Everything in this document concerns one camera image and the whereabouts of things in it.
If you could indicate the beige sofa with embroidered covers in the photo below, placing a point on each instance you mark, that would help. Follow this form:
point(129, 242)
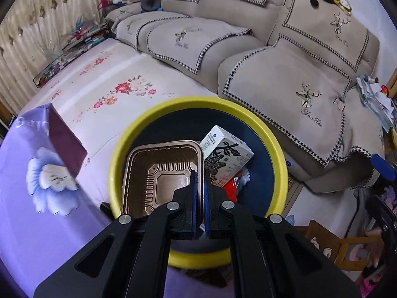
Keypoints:
point(248, 52)

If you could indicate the pink patterned clothing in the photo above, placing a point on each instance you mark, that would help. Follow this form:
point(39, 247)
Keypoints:
point(369, 279)

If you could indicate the yellow-rimmed black trash bin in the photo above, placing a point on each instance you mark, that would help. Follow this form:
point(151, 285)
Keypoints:
point(186, 118)

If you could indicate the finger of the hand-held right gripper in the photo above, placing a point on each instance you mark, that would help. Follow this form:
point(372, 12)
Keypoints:
point(383, 166)

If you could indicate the cluttered low glass table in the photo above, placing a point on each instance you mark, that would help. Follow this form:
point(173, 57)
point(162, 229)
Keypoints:
point(71, 49)

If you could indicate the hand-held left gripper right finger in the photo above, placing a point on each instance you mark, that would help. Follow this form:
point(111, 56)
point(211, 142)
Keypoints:
point(207, 214)

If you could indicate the white foam net sleeve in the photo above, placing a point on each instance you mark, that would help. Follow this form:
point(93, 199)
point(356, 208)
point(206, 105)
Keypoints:
point(245, 178)

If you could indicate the beige patterned curtains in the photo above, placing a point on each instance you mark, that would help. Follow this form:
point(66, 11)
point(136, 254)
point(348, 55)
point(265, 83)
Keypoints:
point(31, 31)

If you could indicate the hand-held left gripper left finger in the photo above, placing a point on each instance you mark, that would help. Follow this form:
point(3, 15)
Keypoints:
point(194, 211)

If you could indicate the purple floral tablecloth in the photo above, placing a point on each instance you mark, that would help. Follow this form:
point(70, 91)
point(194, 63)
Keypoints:
point(46, 223)

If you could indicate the wooden stool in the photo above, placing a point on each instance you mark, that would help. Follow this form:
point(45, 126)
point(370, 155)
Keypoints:
point(322, 248)

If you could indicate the white box with leaf print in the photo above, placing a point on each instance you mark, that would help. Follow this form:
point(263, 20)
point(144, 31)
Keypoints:
point(223, 152)

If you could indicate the pile of papers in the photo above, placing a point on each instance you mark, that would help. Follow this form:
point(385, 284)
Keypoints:
point(375, 99)

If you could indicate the patterned rug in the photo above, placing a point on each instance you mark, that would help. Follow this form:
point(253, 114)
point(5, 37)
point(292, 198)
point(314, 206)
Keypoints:
point(294, 186)

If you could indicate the white floral mat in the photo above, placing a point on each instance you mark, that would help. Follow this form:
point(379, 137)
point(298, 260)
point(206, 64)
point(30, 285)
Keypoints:
point(102, 74)

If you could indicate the brown plastic food tray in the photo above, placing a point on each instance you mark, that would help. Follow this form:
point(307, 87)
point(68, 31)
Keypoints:
point(149, 167)

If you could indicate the wooden tissue box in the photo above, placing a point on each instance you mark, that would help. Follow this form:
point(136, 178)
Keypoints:
point(392, 83)

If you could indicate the red packet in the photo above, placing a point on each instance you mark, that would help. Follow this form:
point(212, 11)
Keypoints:
point(231, 189)

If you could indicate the dark neck pillow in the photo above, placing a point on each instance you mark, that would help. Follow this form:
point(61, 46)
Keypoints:
point(150, 4)

